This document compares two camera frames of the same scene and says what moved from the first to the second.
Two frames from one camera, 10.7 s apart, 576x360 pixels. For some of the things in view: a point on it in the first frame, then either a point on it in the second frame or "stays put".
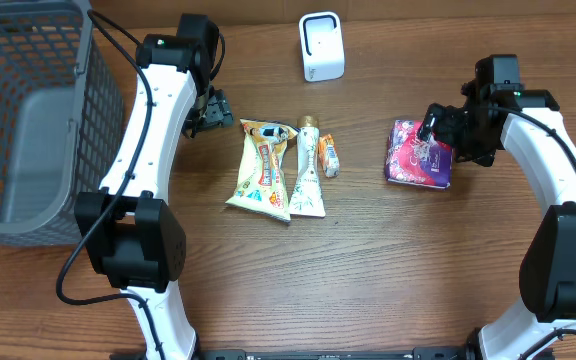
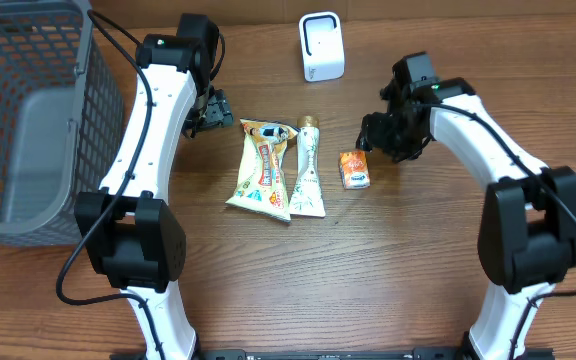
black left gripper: [219, 113] stays put
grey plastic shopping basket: [45, 119] stays put
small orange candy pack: [329, 155] to [354, 167]
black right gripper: [484, 151] to [372, 134]
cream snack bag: [260, 185] stays put
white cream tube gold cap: [306, 195] stays put
